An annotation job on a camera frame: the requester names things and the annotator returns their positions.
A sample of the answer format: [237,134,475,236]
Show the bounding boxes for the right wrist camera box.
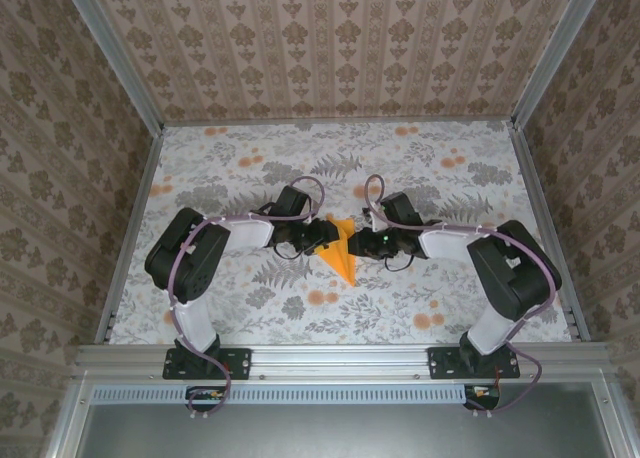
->
[368,191,420,227]

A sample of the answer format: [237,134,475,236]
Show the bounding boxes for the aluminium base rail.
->
[74,342,614,380]

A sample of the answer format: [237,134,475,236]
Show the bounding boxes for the aluminium back rail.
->
[162,117,516,128]

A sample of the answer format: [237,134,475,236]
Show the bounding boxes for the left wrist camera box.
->
[273,184,312,220]

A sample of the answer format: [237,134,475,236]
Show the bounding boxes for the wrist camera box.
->
[368,191,420,227]
[273,184,312,220]

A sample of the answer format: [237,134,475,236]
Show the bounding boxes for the aluminium frame profile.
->
[592,377,636,458]
[44,377,91,458]

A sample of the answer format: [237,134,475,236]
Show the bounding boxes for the thin black right gripper cable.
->
[383,253,415,273]

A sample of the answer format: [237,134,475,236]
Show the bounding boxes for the aluminium side rail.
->
[94,126,165,344]
[508,122,592,343]

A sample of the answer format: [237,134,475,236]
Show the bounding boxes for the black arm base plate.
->
[162,346,252,382]
[427,346,521,381]

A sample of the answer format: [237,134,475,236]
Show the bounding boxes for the thin black left gripper cable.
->
[273,242,306,262]

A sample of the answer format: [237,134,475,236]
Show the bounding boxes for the orange paper sheet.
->
[315,216,359,287]

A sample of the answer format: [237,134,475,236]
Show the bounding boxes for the aluminium corner post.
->
[58,0,166,132]
[510,0,609,129]

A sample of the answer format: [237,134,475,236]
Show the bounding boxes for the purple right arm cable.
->
[363,173,562,419]

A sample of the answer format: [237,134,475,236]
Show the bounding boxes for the grey slotted cable duct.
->
[92,385,466,405]

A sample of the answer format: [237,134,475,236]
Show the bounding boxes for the black connector board with wires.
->
[463,382,502,412]
[185,385,227,413]

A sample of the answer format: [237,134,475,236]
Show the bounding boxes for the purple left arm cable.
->
[168,175,327,420]

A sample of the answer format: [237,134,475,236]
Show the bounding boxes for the floral table cover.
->
[107,120,574,347]

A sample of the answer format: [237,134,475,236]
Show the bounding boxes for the grey metal panel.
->
[74,382,614,458]

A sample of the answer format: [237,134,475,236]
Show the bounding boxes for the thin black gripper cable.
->
[383,253,415,273]
[273,242,306,262]

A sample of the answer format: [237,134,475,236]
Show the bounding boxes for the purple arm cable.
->
[168,175,327,420]
[363,173,562,419]

